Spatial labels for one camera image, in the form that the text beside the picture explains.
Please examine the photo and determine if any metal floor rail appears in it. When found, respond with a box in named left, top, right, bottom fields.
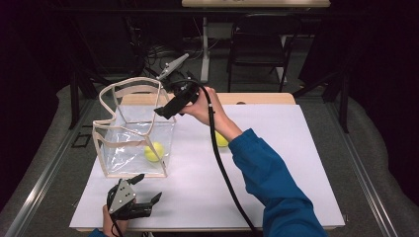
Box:
left=324, top=100, right=399, bottom=237
left=4, top=98, right=97, bottom=237

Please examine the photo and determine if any black metal stand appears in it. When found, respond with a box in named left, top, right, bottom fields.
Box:
left=67, top=19, right=100, bottom=130
left=292, top=65, right=350, bottom=134

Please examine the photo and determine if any white-legged desk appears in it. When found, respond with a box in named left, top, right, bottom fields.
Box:
left=181, top=0, right=331, bottom=84

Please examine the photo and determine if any right hand-held gripper cable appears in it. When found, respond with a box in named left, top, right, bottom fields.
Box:
left=167, top=78, right=261, bottom=236

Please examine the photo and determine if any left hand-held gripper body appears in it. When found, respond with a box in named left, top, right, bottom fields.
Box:
left=107, top=179, right=154, bottom=221

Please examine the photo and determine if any person's right hand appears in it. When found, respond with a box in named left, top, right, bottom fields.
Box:
left=180, top=86, right=228, bottom=128

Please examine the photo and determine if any hand-held gripper cable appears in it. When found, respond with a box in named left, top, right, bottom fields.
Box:
left=167, top=78, right=261, bottom=236
left=106, top=187, right=126, bottom=237

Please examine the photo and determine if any person's left hand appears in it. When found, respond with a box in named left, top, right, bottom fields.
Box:
left=102, top=203, right=129, bottom=237

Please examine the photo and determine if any tangle of floor cables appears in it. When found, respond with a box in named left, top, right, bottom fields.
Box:
left=144, top=39, right=206, bottom=73

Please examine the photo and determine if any black folding chair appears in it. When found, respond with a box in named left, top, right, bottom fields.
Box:
left=226, top=13, right=302, bottom=94

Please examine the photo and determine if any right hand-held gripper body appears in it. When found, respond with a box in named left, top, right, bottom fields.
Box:
left=156, top=52, right=201, bottom=119

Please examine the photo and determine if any white table sheet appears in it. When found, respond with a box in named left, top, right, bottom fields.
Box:
left=69, top=104, right=346, bottom=230

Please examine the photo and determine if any left hand-held gripper cable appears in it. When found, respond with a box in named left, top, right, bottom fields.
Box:
left=106, top=187, right=126, bottom=237

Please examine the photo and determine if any yellow tennis ball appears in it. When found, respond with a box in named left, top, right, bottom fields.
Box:
left=143, top=141, right=165, bottom=163
left=214, top=131, right=230, bottom=148

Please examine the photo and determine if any transparent bag with beige trim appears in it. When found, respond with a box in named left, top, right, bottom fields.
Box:
left=92, top=76, right=177, bottom=179

